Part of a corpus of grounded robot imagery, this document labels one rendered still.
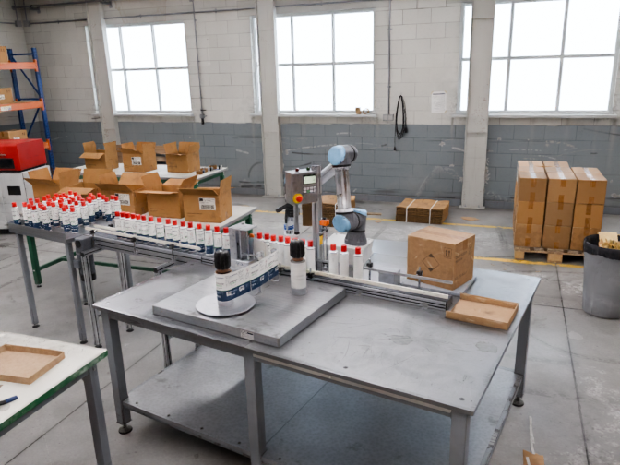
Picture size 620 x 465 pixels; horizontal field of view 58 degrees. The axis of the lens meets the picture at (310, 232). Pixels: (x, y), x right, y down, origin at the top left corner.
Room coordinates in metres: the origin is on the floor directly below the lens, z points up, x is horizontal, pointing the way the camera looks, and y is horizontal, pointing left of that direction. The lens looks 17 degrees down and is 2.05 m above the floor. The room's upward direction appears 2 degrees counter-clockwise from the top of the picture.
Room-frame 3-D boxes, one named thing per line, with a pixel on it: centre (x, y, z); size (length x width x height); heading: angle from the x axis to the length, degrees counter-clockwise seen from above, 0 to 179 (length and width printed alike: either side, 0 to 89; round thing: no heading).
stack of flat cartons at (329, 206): (7.38, -0.27, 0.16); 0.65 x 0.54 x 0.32; 74
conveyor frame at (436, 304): (3.09, -0.01, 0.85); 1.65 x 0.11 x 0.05; 59
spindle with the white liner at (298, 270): (2.81, 0.07, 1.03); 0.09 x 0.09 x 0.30
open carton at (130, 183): (5.08, 1.71, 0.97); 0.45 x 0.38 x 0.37; 162
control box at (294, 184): (3.21, 0.04, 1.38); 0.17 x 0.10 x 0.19; 114
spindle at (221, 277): (2.66, 0.45, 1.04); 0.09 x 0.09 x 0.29
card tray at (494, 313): (2.57, -0.86, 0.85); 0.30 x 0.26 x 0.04; 59
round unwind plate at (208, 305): (2.66, 0.45, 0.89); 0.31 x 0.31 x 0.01
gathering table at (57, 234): (4.39, 1.96, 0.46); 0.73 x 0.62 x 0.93; 59
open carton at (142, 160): (7.41, 2.27, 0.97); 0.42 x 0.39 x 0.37; 157
